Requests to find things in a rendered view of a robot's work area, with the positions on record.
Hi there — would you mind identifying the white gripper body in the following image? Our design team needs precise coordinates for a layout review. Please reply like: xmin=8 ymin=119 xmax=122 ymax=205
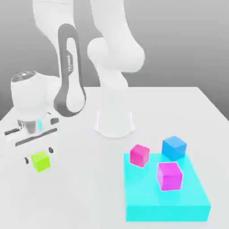
xmin=6 ymin=127 xmax=61 ymax=155

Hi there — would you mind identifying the small green cube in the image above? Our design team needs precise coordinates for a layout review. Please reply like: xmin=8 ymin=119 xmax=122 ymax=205
xmin=31 ymin=150 xmax=51 ymax=173

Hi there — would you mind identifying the small pink cube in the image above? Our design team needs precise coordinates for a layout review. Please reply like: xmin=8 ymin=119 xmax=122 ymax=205
xmin=129 ymin=144 xmax=150 ymax=168

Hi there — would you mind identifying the small purple cube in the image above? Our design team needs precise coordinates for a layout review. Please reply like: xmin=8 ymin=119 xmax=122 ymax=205
xmin=157 ymin=161 xmax=183 ymax=192

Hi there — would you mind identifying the small blue cube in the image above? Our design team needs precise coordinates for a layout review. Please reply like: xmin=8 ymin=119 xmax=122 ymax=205
xmin=161 ymin=136 xmax=187 ymax=162

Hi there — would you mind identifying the large cyan box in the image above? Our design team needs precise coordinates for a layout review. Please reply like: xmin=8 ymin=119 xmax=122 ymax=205
xmin=123 ymin=153 xmax=211 ymax=222

